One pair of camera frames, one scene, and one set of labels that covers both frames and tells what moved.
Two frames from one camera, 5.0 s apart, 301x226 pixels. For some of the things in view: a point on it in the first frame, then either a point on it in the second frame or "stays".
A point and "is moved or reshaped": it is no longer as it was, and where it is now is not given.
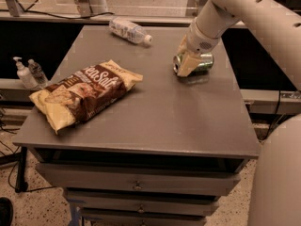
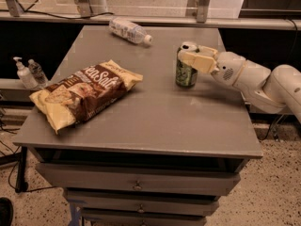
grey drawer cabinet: x=164 y=153 stays
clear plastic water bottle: x=130 y=31 stays
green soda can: x=204 y=66 is moved or reshaped
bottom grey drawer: x=109 y=217 stays
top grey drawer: x=134 y=179 stays
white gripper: x=201 y=40 → x=228 y=67
